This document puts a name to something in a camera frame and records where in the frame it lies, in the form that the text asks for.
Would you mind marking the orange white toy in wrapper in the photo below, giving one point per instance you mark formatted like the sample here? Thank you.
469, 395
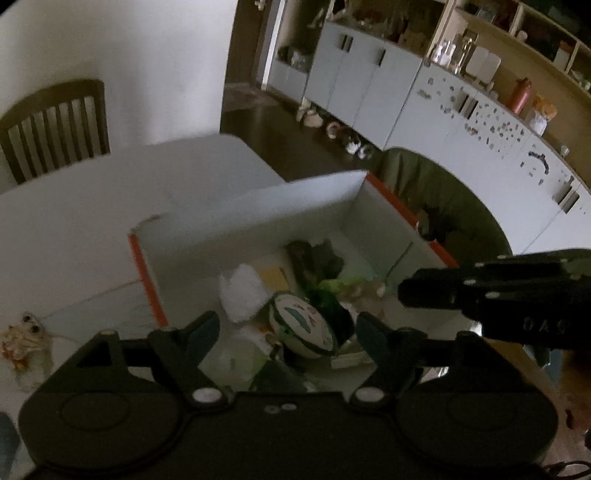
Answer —
25, 346

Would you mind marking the red shoebox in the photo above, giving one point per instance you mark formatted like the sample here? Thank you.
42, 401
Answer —
258, 217

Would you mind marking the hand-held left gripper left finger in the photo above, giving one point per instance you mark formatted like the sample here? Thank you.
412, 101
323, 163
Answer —
205, 332

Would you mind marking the white printed plastic wrapper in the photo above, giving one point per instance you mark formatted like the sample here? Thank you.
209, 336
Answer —
300, 323

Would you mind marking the clear glass jar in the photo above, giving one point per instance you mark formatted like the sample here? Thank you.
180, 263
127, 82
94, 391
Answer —
464, 48

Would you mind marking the brown wooden slatted chair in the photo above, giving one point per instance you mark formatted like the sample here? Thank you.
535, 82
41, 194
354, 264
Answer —
60, 94

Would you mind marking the copper bottle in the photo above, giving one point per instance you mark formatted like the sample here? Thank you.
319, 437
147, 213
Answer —
519, 97

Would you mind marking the white wall cabinet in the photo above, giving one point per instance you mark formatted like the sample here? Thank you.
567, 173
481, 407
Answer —
378, 78

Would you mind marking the green stick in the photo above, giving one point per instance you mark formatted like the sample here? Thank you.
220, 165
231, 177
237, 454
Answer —
399, 261

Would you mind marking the white rounded board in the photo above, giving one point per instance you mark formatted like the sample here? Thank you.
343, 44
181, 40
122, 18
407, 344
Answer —
482, 67

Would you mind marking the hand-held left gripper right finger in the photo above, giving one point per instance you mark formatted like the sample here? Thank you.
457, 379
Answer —
371, 334

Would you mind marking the beige crumpled wrapper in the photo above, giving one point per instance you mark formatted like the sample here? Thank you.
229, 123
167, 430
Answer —
367, 293

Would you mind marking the white crumpled tissue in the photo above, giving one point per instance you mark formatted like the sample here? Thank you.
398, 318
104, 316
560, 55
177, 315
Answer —
242, 293

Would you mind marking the clear plastic film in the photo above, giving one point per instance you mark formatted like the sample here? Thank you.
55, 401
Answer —
235, 357

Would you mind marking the olive padded chair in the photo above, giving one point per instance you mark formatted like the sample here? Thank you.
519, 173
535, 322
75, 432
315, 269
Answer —
443, 194

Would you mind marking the light slipper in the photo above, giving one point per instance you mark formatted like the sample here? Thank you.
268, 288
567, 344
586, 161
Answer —
333, 129
360, 146
311, 117

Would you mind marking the jar with yellow contents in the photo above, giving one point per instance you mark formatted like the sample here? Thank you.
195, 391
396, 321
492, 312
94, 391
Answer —
542, 117

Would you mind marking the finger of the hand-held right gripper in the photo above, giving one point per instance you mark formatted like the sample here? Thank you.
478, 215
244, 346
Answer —
535, 265
434, 288

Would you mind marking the yellow small box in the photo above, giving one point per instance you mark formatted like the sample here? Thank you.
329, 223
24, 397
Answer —
273, 279

